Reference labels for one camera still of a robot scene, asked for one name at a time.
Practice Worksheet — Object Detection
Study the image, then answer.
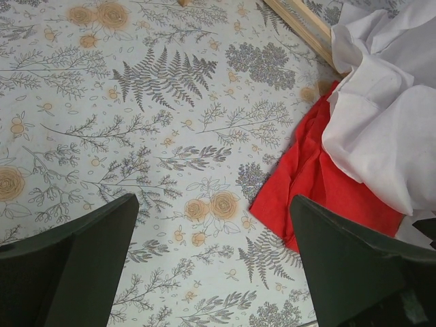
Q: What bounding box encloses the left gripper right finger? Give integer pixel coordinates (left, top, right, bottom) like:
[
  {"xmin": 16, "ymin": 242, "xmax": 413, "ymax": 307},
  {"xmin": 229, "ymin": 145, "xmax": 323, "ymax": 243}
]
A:
[{"xmin": 290, "ymin": 196, "xmax": 435, "ymax": 326}]

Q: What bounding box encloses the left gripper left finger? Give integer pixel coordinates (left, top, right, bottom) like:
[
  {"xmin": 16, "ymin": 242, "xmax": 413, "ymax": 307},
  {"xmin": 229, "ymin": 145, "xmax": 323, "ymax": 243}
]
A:
[{"xmin": 1, "ymin": 193, "xmax": 139, "ymax": 326}]

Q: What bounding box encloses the white button shirt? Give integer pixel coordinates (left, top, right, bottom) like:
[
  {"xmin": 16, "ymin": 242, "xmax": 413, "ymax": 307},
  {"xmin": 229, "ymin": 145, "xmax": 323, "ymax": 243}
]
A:
[{"xmin": 322, "ymin": 0, "xmax": 436, "ymax": 246}]

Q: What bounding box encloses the red shirt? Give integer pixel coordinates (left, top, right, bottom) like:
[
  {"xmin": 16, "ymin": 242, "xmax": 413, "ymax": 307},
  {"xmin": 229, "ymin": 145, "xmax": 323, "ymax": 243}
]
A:
[{"xmin": 249, "ymin": 91, "xmax": 403, "ymax": 251}]

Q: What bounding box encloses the floral table mat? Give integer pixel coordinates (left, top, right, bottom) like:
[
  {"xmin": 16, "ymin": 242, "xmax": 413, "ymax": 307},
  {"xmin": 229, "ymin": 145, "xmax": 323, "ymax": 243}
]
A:
[{"xmin": 1, "ymin": 1, "xmax": 413, "ymax": 326}]

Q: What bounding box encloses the wooden rack frame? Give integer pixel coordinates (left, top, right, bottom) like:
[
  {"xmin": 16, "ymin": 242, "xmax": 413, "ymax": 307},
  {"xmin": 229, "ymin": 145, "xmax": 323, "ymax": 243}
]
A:
[{"xmin": 264, "ymin": 0, "xmax": 347, "ymax": 78}]

